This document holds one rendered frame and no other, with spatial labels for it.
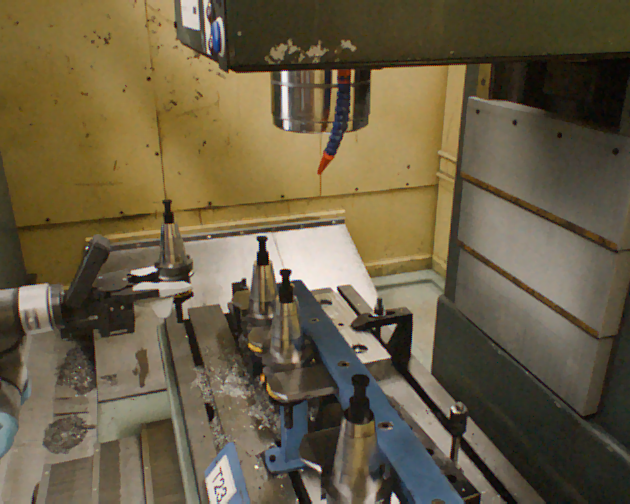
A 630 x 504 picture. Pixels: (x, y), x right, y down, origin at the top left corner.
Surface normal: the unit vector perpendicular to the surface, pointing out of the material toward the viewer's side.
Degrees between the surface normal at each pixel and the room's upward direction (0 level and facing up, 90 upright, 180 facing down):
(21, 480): 17
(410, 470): 0
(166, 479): 7
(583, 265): 90
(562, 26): 90
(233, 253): 24
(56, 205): 90
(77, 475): 8
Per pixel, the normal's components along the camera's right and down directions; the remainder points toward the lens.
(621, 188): -0.95, 0.11
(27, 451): 0.28, -0.92
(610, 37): 0.32, 0.37
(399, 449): 0.00, -0.92
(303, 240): 0.13, -0.69
